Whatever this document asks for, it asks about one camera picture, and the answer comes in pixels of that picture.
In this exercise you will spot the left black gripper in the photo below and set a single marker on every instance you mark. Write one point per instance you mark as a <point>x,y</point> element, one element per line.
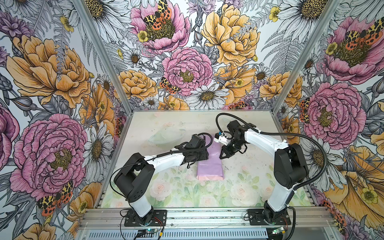
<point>204,155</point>

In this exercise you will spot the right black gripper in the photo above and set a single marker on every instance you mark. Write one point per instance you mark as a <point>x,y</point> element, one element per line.
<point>228,153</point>

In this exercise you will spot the pink wrapping paper sheet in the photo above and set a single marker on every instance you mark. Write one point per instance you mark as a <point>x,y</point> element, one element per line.
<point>211,169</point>

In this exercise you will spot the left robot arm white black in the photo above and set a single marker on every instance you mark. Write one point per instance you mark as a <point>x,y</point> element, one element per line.
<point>132,180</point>

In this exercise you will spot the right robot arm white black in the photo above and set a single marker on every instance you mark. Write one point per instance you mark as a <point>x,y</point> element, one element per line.
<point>290,168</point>

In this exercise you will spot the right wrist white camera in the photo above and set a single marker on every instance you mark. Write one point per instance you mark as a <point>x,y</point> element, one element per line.
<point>222,140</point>

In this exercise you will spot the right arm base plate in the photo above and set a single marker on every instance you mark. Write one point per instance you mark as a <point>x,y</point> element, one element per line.
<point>263,217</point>

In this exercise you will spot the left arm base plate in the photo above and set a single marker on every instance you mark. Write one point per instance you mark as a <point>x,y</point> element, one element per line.
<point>154,218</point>

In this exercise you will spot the white vented cable duct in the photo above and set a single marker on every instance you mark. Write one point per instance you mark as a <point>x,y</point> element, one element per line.
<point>184,234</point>

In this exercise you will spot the right aluminium corner post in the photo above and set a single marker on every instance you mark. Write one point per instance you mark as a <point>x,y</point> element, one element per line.
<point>322,24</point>

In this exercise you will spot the aluminium corner post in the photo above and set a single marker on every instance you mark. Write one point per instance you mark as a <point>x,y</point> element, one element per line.
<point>97,41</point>
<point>322,24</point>

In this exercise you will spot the aluminium front rail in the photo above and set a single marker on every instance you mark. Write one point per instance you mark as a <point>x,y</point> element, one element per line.
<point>203,218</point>

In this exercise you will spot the left aluminium corner post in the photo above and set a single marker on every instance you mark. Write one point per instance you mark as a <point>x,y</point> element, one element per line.
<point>97,41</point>

